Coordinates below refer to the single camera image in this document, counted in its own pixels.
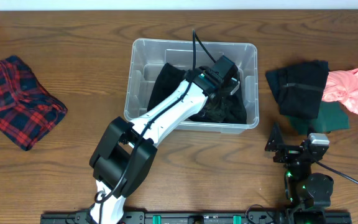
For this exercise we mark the red blue plaid shirt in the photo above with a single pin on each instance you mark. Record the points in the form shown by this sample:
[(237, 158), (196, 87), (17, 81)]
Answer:
[(28, 111)]

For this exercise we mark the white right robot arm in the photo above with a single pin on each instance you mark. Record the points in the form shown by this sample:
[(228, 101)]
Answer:
[(309, 193)]

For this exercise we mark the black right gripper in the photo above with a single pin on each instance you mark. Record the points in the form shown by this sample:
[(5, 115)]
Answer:
[(289, 151)]

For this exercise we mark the pink garment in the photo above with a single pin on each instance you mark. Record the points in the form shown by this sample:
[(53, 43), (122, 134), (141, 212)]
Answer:
[(342, 86)]

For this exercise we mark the dark green garment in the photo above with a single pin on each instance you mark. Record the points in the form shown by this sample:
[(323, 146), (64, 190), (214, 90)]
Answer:
[(330, 118)]

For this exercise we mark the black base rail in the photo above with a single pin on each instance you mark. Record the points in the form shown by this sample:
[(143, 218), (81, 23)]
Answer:
[(253, 216)]

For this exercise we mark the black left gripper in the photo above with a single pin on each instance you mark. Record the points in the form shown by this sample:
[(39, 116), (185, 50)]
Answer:
[(221, 101)]

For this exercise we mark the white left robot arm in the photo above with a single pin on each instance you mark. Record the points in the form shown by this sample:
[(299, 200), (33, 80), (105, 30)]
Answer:
[(124, 155)]

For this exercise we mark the black garment with tape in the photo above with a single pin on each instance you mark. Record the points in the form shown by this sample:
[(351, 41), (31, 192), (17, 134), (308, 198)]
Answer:
[(298, 89)]

